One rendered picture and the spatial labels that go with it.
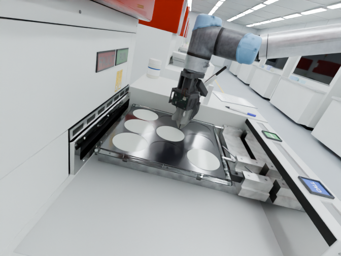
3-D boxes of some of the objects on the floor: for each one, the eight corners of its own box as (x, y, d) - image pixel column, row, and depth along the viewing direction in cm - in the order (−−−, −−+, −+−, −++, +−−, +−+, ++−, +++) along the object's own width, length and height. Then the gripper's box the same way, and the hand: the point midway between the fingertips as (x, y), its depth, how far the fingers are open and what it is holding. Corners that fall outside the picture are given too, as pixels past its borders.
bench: (262, 99, 632) (292, 35, 544) (246, 87, 793) (268, 36, 706) (292, 107, 634) (327, 44, 547) (271, 93, 796) (296, 43, 708)
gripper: (174, 66, 57) (159, 127, 66) (199, 75, 53) (180, 138, 62) (187, 67, 64) (172, 122, 73) (211, 75, 60) (192, 132, 69)
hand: (181, 125), depth 69 cm, fingers closed
